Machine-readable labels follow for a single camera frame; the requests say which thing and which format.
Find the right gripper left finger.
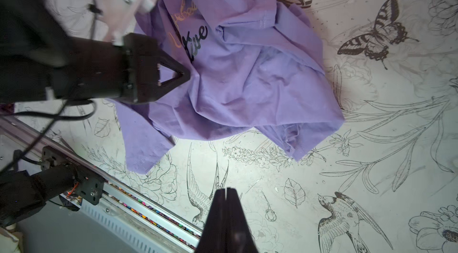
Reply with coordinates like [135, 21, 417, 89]
[195, 189, 225, 253]

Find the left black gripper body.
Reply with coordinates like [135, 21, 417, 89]
[50, 33, 161, 104]

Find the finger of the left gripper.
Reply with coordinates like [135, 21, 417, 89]
[157, 50, 190, 90]

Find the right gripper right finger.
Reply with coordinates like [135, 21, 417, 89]
[225, 188, 258, 253]

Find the lavender purple t-shirt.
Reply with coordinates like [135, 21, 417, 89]
[116, 0, 345, 174]

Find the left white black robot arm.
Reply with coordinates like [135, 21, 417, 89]
[1, 0, 190, 104]

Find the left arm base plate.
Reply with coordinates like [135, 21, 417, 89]
[39, 146, 105, 205]

